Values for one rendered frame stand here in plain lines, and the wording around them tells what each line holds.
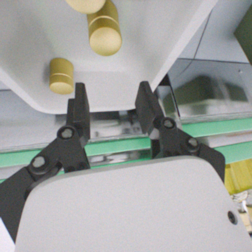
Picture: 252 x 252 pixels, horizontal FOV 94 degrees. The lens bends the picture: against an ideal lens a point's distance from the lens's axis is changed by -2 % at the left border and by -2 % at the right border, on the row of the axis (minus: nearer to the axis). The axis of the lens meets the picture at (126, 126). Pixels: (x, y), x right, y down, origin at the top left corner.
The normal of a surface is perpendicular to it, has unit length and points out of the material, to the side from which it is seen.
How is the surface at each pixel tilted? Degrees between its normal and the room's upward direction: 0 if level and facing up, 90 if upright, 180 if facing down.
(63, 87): 0
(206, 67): 90
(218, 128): 90
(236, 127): 90
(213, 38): 0
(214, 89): 90
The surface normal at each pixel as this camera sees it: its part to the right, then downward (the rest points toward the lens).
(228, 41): 0.14, 0.95
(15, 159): 0.19, -0.29
